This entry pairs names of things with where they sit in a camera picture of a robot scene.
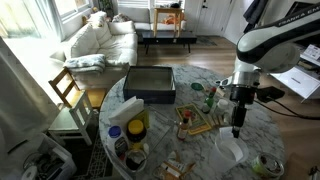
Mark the yellow lid jar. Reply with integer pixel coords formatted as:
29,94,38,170
126,118,148,145

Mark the small wooden block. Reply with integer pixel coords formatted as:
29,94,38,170
214,86,226,98

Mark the round green lid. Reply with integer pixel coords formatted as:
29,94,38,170
190,81,205,92

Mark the black coffee table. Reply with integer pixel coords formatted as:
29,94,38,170
141,30,198,55

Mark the blue cap white bottle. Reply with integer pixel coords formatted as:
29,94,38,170
106,125,131,158

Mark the dark glass jar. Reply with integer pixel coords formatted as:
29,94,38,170
124,148,148,172

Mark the white sofa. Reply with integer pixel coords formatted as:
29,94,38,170
49,6,188,90

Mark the wooden side table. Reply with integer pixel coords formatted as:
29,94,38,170
152,6,185,37

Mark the grey white throw blanket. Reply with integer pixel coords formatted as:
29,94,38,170
62,53,108,75

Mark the large clear plastic cup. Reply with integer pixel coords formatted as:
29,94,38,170
209,133,250,173

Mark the toilet paper roll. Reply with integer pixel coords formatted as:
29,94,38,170
21,165,39,180

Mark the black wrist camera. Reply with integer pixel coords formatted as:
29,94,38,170
256,85,286,103

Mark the clear plastic bin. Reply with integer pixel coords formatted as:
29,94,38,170
105,105,172,180

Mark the floral cushion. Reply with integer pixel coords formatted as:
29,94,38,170
86,10,108,28
111,12,133,24

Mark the yellow bordered card box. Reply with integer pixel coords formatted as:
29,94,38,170
175,102,213,136

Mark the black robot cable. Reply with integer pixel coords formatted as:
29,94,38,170
254,97,320,122

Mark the green glass bottle red cap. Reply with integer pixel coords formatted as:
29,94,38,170
201,86,218,115

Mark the white wooden chair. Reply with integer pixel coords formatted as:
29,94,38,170
47,91,97,147

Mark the small clear measuring cup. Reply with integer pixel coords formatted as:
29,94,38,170
218,126,235,142

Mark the white storage bin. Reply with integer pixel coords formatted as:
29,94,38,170
0,132,78,180

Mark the stack of wooden blocks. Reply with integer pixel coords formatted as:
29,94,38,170
206,112,232,127

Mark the dark blue open box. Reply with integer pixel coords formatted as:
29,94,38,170
122,65,177,105

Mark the hot sauce bottle red cap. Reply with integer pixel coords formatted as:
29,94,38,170
176,109,193,141

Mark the white pill bottle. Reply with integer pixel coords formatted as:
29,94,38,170
214,98,231,118

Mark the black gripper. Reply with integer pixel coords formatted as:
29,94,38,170
229,85,258,139

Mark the green tin can of nuts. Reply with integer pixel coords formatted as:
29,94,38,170
251,152,286,180

